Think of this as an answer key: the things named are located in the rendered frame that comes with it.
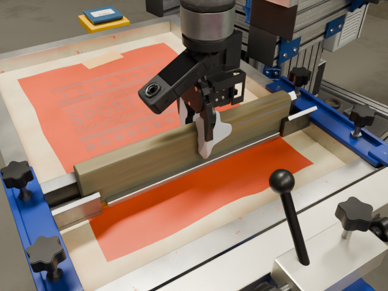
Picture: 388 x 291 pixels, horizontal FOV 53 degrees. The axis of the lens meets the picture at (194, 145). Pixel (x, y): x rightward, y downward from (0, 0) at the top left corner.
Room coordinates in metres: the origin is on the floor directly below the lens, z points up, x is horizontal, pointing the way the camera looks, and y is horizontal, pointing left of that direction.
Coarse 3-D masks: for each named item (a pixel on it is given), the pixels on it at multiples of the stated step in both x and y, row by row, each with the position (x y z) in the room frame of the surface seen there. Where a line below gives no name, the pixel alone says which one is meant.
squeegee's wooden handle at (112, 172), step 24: (264, 96) 0.61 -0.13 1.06; (288, 96) 0.61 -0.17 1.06; (240, 120) 0.55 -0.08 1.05; (264, 120) 0.58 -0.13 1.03; (144, 144) 0.47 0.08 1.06; (168, 144) 0.48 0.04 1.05; (192, 144) 0.50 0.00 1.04; (216, 144) 0.53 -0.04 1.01; (96, 168) 0.42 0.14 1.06; (120, 168) 0.43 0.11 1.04; (144, 168) 0.46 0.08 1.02; (168, 168) 0.48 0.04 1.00
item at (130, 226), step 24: (48, 72) 0.88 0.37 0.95; (72, 72) 0.88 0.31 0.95; (96, 72) 0.88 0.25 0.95; (48, 96) 0.77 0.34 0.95; (48, 120) 0.68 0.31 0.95; (72, 144) 0.60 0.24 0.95; (72, 168) 0.53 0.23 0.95; (168, 192) 0.47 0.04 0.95; (192, 192) 0.47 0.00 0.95; (96, 216) 0.42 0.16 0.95; (120, 216) 0.42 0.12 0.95; (144, 216) 0.42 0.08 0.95; (168, 216) 0.42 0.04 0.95; (192, 216) 0.42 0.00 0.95; (120, 240) 0.37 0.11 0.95; (144, 240) 0.37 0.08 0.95
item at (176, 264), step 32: (96, 32) 1.05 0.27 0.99; (128, 32) 1.06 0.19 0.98; (160, 32) 1.11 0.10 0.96; (0, 64) 0.88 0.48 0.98; (32, 64) 0.92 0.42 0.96; (0, 96) 0.72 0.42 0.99; (256, 96) 0.77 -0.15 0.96; (0, 128) 0.60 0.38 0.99; (320, 128) 0.61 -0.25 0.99; (352, 160) 0.53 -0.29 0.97; (320, 192) 0.44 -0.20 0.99; (256, 224) 0.37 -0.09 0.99; (192, 256) 0.32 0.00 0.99; (128, 288) 0.27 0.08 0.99
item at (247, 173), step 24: (144, 48) 1.02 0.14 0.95; (168, 48) 1.02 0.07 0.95; (264, 144) 0.60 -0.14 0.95; (288, 144) 0.60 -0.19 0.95; (216, 168) 0.53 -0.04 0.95; (240, 168) 0.53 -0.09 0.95; (264, 168) 0.53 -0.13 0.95; (288, 168) 0.53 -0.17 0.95; (216, 192) 0.47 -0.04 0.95; (240, 192) 0.47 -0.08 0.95
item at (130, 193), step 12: (276, 132) 0.59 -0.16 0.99; (240, 144) 0.55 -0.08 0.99; (252, 144) 0.55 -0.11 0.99; (216, 156) 0.52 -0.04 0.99; (228, 156) 0.52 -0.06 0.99; (180, 168) 0.49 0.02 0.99; (192, 168) 0.49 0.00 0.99; (156, 180) 0.46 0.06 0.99; (168, 180) 0.46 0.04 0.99; (120, 192) 0.43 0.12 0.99; (132, 192) 0.43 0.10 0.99; (144, 192) 0.44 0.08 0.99; (108, 204) 0.41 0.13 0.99
